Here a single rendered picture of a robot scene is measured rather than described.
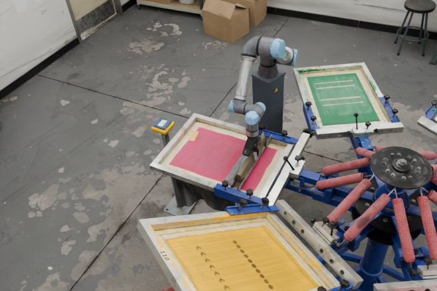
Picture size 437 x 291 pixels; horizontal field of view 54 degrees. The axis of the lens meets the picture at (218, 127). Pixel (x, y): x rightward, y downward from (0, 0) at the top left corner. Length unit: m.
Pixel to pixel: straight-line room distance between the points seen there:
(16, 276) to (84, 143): 1.52
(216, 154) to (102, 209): 1.49
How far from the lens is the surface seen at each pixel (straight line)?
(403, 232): 2.28
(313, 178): 2.59
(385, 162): 2.39
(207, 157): 2.85
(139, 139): 4.54
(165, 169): 2.77
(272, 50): 2.55
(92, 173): 4.35
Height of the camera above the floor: 2.96
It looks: 41 degrees down
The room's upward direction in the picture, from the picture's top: 6 degrees counter-clockwise
